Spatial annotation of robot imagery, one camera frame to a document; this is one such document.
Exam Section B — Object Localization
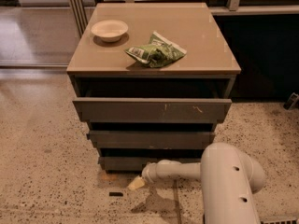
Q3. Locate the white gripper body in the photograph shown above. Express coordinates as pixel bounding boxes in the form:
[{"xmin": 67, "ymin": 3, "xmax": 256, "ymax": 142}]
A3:
[{"xmin": 141, "ymin": 163, "xmax": 159, "ymax": 183}]

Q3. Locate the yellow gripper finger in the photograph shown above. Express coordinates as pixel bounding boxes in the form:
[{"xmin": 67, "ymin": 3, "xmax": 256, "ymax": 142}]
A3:
[{"xmin": 128, "ymin": 175, "xmax": 146, "ymax": 190}]

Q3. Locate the grey drawer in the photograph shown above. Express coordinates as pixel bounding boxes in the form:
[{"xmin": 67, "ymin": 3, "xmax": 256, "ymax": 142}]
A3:
[
  {"xmin": 73, "ymin": 97, "xmax": 232, "ymax": 123},
  {"xmin": 98, "ymin": 154, "xmax": 201, "ymax": 172},
  {"xmin": 88, "ymin": 131, "xmax": 215, "ymax": 149}
]

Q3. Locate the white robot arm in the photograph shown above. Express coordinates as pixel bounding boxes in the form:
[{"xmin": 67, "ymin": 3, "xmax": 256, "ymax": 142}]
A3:
[{"xmin": 128, "ymin": 143, "xmax": 265, "ymax": 224}]

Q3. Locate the grey drawer cabinet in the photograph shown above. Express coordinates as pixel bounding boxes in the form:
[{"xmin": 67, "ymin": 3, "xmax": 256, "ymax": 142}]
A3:
[{"xmin": 66, "ymin": 2, "xmax": 242, "ymax": 173}]

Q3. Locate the small black floor piece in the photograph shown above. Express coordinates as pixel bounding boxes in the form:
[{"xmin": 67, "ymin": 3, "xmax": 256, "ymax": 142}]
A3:
[{"xmin": 109, "ymin": 192, "xmax": 123, "ymax": 197}]

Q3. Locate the green chip bag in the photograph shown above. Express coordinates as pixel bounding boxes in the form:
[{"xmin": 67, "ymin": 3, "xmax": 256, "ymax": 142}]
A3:
[{"xmin": 125, "ymin": 32, "xmax": 187, "ymax": 68}]

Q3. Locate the floor vent grille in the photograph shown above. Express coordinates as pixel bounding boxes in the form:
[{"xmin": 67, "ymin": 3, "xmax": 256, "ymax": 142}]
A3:
[{"xmin": 261, "ymin": 216, "xmax": 299, "ymax": 224}]

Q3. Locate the white bowl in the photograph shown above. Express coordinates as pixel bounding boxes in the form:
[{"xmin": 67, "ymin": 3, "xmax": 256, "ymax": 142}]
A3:
[{"xmin": 91, "ymin": 20, "xmax": 128, "ymax": 43}]

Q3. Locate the grey metal bracket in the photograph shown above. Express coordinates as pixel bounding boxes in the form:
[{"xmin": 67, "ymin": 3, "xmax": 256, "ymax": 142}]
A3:
[{"xmin": 283, "ymin": 92, "xmax": 299, "ymax": 110}]

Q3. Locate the metal window frame post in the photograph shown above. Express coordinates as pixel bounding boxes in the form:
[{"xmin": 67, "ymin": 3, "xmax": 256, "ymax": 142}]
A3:
[{"xmin": 68, "ymin": 0, "xmax": 88, "ymax": 36}]

